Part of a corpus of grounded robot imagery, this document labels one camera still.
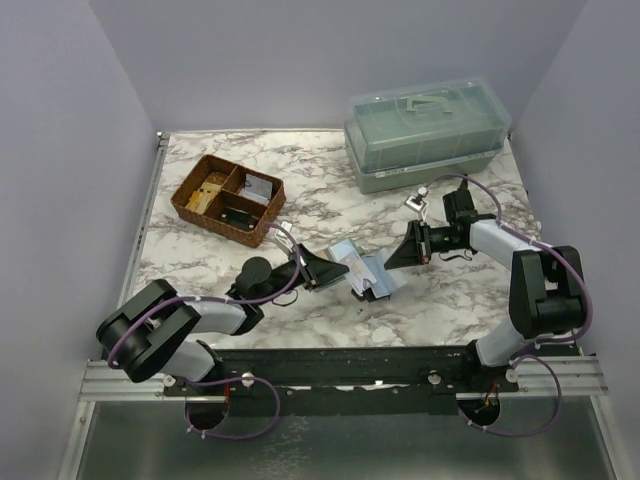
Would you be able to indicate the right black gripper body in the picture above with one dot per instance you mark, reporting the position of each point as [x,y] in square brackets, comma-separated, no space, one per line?
[442,241]

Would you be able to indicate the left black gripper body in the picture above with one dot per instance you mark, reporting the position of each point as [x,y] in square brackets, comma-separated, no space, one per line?
[304,275]

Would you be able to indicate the black leather card holder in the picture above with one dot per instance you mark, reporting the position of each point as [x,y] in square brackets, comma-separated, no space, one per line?
[387,283]

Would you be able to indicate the white VIP card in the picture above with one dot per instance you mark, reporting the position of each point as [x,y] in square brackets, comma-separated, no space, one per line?
[257,189]

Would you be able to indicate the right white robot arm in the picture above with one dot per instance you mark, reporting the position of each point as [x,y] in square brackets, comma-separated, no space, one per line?
[546,293]

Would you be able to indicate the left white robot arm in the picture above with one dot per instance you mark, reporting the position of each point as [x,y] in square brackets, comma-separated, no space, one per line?
[148,334]

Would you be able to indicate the gold cards in basket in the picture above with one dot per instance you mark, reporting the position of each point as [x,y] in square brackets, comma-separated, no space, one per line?
[202,197]

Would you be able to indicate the black item in basket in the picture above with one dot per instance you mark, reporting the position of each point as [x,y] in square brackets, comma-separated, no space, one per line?
[238,219]

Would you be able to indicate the brown woven divided basket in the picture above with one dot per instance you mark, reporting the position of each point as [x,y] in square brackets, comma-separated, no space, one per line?
[231,177]

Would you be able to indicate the green plastic storage box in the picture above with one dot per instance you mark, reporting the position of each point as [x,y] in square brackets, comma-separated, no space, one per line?
[411,135]

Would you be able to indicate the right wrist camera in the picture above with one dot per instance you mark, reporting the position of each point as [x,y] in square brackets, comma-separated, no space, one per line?
[418,203]

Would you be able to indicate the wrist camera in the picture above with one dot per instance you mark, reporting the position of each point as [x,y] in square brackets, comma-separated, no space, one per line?
[418,203]
[282,237]

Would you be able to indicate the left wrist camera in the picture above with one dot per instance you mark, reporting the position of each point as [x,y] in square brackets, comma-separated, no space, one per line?
[282,237]

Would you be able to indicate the yellow handled pliers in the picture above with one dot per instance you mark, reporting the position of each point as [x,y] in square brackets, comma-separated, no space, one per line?
[464,184]

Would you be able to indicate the black metal base rail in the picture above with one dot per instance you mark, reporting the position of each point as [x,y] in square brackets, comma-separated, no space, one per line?
[321,382]

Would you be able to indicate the aluminium frame rail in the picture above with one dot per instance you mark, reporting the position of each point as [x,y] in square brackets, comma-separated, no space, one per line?
[143,222]

